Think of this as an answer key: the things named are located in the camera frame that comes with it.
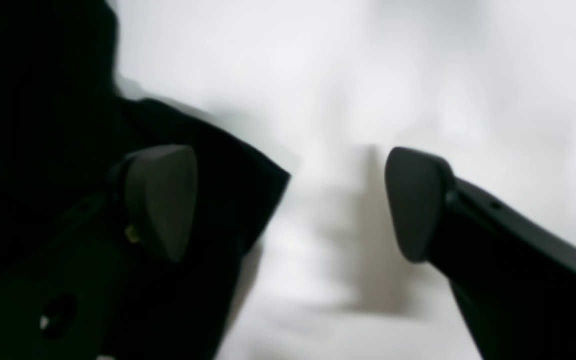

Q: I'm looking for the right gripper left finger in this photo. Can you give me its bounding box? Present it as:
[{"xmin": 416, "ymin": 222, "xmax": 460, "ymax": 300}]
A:
[{"xmin": 0, "ymin": 145, "xmax": 198, "ymax": 360}]

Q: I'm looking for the black graphic t-shirt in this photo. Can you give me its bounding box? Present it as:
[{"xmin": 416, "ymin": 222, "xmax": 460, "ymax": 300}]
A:
[{"xmin": 0, "ymin": 0, "xmax": 291, "ymax": 360}]

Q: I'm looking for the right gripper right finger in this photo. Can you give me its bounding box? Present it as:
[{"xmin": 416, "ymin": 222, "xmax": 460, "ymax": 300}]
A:
[{"xmin": 385, "ymin": 146, "xmax": 576, "ymax": 360}]

